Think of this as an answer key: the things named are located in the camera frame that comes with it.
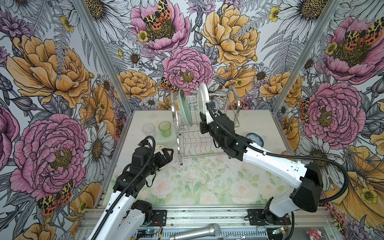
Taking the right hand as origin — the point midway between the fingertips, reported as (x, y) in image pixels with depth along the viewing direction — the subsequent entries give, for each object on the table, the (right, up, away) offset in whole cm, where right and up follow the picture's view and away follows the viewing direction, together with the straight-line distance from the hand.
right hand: (202, 116), depth 73 cm
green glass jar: (-25, -5, +35) cm, 43 cm away
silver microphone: (+5, -51, -6) cm, 51 cm away
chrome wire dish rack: (-6, -16, +24) cm, 29 cm away
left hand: (-17, -21, +2) cm, 27 cm away
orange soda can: (+47, -20, +14) cm, 53 cm away
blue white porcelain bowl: (+36, -13, +26) cm, 46 cm away
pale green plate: (-9, +5, +9) cm, 14 cm away
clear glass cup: (-35, -7, +30) cm, 47 cm away
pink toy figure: (+49, -52, -6) cm, 72 cm away
